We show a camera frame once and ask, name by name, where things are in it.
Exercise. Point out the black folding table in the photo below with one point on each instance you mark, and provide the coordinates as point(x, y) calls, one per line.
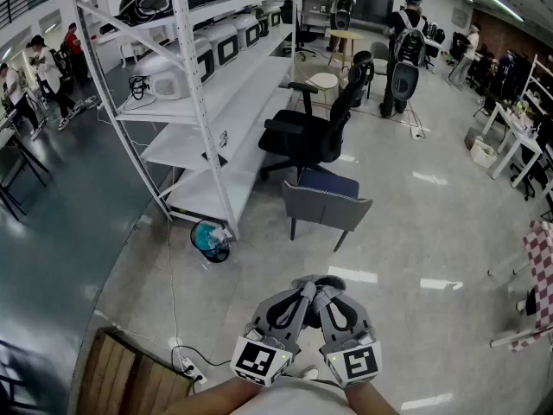
point(17, 167)

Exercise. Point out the person's white shoe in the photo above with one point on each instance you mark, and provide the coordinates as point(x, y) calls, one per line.
point(311, 372)

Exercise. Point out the row of white box devices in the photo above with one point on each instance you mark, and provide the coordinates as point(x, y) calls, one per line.
point(224, 43)

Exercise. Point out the round wooden table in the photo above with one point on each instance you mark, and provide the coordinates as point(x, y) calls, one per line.
point(345, 36)

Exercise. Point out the white wooden shelf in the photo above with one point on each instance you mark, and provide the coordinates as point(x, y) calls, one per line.
point(535, 80)

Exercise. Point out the person's right forearm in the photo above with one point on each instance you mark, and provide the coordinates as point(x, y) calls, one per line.
point(371, 400)

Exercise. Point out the red white checkered tablecloth table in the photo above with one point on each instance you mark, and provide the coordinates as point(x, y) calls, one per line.
point(542, 275)

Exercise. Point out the person's left forearm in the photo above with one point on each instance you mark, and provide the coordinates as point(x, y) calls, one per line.
point(216, 398)

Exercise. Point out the white desk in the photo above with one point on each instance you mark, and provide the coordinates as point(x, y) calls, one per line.
point(518, 132)

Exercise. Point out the white rack frame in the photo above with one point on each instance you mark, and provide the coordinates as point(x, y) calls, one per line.
point(514, 340)

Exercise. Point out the black mesh office chair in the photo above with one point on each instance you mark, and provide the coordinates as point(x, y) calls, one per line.
point(304, 134)

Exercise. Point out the black swivel chair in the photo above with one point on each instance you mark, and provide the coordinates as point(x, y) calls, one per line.
point(531, 171)

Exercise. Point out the grey low armchair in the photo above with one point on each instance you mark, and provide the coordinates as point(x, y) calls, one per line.
point(324, 208)

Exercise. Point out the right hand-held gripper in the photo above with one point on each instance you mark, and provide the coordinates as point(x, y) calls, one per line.
point(358, 361)

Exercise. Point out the black mesh wastebasket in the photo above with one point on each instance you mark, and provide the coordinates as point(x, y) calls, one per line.
point(211, 240)

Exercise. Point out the black smartphone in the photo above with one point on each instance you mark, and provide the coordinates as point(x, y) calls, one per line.
point(215, 159)

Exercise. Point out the person's white shirt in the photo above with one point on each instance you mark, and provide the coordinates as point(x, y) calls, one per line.
point(294, 400)

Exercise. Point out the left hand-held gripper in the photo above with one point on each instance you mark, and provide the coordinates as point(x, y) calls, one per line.
point(255, 359)

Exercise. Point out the white power strip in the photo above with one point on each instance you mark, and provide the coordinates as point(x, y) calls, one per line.
point(86, 102)
point(417, 133)
point(193, 370)

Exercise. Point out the black eyeglasses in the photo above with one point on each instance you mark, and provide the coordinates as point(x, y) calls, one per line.
point(223, 138)

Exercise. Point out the white storage box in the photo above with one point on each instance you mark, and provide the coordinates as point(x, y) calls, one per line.
point(483, 154)

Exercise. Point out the wooden slat crate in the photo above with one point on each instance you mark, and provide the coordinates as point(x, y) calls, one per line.
point(129, 381)

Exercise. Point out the black railing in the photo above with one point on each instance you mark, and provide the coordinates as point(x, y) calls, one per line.
point(26, 2)

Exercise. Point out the grey clothes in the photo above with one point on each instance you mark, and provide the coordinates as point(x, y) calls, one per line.
point(319, 284)

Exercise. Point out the white metal shelving rack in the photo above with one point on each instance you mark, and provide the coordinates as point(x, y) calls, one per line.
point(207, 102)

